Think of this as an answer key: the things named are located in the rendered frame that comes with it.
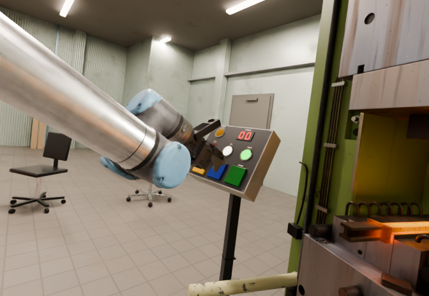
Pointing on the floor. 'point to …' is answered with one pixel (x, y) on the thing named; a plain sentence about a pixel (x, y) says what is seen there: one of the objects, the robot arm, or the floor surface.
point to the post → (230, 237)
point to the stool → (149, 194)
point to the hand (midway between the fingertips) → (223, 161)
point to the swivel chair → (57, 143)
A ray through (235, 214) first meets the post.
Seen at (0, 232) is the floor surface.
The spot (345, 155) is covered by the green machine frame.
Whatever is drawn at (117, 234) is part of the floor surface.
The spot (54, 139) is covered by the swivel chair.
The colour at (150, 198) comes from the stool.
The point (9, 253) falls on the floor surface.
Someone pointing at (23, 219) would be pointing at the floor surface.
